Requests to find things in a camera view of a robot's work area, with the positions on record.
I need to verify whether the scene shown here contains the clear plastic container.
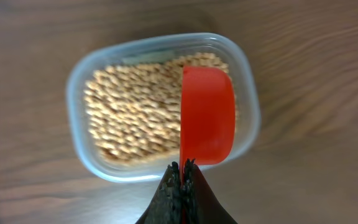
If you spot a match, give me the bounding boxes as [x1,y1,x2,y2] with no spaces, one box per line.
[66,33,261,183]

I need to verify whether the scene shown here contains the soybeans in container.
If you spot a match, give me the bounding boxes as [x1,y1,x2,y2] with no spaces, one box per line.
[84,52,229,166]

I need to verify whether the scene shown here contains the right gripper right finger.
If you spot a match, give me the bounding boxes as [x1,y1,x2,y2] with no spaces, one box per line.
[183,159,237,224]

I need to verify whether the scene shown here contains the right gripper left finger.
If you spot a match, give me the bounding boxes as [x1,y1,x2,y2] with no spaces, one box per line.
[135,162,182,224]

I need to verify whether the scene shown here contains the red plastic measuring scoop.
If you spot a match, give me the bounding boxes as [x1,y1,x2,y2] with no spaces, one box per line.
[180,66,236,184]

